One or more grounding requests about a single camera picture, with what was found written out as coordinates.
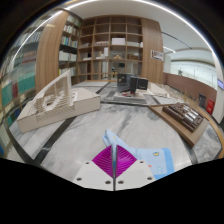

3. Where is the brown architectural model on board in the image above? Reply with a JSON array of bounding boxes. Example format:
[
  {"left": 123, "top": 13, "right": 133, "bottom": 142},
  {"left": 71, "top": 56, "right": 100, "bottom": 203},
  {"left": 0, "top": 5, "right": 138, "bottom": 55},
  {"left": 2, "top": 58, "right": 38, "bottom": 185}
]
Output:
[{"left": 148, "top": 101, "right": 211, "bottom": 148}]

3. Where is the white architectural building model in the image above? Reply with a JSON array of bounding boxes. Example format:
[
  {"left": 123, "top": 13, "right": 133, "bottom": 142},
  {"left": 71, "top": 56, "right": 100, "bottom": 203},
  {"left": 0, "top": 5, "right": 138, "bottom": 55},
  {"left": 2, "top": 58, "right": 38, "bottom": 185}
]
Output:
[{"left": 16, "top": 69, "right": 102, "bottom": 134}]

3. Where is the red bin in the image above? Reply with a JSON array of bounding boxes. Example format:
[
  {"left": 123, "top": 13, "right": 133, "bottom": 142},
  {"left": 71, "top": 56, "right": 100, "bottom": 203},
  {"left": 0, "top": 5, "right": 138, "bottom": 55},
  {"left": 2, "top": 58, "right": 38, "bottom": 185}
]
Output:
[{"left": 206, "top": 98, "right": 216, "bottom": 116}]

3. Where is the wall poster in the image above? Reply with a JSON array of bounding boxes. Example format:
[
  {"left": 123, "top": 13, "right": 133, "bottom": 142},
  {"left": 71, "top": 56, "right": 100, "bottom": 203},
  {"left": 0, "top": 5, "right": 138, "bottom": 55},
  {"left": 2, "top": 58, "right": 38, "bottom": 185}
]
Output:
[{"left": 150, "top": 49, "right": 165, "bottom": 62}]

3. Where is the curved wooden slat bench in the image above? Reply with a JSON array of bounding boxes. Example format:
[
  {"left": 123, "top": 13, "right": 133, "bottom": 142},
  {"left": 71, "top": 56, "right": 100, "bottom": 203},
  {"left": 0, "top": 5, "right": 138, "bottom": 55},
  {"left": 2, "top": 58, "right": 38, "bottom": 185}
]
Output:
[{"left": 196, "top": 105, "right": 224, "bottom": 160}]

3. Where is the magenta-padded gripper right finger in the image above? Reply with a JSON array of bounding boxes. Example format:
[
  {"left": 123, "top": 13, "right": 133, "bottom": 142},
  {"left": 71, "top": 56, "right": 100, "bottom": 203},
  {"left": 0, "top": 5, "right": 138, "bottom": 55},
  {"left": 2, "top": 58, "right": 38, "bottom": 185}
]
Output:
[{"left": 114, "top": 144, "right": 157, "bottom": 192}]

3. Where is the small pale architectural model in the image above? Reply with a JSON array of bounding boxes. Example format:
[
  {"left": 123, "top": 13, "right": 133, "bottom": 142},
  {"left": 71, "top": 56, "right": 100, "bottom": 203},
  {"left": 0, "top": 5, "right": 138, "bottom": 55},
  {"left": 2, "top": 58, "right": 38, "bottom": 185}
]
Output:
[{"left": 147, "top": 81, "right": 175, "bottom": 98}]

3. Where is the light blue cartoon-print towel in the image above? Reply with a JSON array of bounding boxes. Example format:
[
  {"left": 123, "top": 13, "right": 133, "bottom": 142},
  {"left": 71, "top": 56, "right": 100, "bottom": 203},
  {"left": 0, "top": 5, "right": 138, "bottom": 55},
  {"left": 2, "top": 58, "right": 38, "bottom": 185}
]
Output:
[{"left": 101, "top": 129, "right": 176, "bottom": 181}]

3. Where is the wooden shelf unit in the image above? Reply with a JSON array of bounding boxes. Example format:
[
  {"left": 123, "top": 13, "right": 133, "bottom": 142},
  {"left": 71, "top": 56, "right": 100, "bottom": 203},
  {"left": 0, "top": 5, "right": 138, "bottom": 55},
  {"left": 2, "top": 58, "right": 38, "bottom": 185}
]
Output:
[{"left": 57, "top": 14, "right": 145, "bottom": 85}]

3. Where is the black box model on base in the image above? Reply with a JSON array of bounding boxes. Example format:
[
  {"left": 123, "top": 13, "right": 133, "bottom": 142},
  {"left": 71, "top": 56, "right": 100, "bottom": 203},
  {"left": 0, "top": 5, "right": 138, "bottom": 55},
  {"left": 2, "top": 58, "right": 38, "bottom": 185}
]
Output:
[{"left": 101, "top": 72, "right": 158, "bottom": 105}]

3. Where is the curved bookshelf with books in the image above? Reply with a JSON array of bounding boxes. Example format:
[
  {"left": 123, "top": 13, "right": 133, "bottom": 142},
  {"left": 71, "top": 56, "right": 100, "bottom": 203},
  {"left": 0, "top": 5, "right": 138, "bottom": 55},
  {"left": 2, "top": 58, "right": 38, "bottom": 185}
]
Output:
[{"left": 0, "top": 23, "right": 42, "bottom": 158}]

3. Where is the wall screen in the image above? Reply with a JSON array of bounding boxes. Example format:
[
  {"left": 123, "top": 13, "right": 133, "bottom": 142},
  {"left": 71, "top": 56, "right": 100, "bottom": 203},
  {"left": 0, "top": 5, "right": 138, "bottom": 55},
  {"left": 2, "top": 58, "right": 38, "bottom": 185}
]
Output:
[{"left": 216, "top": 78, "right": 224, "bottom": 91}]

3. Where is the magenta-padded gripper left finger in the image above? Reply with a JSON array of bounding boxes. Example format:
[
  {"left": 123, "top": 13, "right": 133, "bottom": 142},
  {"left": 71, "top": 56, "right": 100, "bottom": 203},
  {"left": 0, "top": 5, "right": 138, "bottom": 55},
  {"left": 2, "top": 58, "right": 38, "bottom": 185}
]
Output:
[{"left": 73, "top": 144, "right": 116, "bottom": 191}]

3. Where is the dark bin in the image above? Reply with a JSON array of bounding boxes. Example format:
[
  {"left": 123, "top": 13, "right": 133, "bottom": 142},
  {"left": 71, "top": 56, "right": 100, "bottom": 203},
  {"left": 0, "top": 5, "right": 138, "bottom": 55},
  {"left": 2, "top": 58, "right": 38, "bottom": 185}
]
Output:
[{"left": 198, "top": 93, "right": 207, "bottom": 109}]

